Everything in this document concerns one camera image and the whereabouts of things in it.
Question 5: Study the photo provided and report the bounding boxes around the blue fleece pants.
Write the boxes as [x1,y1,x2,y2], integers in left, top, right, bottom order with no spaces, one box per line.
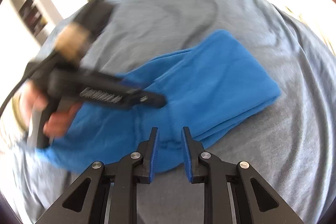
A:
[37,30,280,173]

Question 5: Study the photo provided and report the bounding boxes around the beige sleeve left forearm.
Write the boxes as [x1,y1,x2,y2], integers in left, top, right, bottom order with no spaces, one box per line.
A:
[11,93,30,132]

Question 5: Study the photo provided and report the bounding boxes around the grey bed duvet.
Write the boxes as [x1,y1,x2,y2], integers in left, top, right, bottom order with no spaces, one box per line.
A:
[5,0,335,223]

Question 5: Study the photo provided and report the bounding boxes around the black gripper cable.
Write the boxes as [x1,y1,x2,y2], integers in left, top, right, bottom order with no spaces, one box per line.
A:
[0,77,38,119]

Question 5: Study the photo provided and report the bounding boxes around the black camera with tape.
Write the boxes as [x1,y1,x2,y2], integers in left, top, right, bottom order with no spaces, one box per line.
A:
[54,0,114,67]

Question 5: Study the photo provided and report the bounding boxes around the arched wall shelf niche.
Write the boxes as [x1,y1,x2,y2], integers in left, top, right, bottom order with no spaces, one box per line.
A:
[11,0,55,46]

